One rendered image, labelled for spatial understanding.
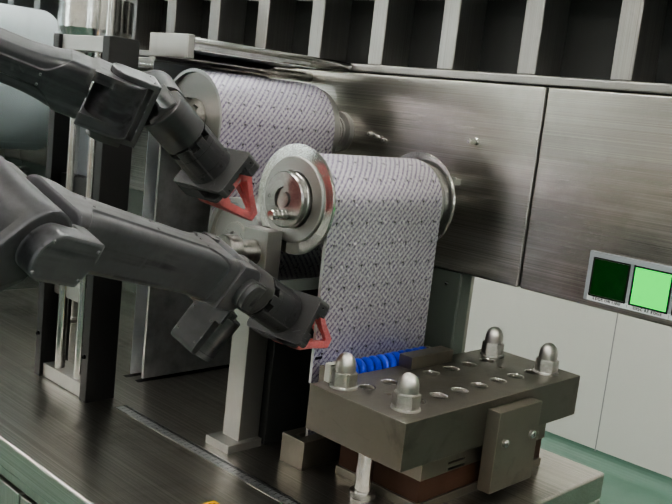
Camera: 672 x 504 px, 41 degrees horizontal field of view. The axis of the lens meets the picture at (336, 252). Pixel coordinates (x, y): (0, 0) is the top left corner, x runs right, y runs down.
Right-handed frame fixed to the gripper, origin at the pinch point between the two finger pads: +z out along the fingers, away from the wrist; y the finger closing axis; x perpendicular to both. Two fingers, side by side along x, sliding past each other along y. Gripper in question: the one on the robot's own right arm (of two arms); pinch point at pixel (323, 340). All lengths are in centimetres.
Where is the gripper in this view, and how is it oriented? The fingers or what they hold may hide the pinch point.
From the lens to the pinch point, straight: 119.3
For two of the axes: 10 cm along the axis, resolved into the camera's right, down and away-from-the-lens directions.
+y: 7.1, 1.8, -6.8
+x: 4.4, -8.7, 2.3
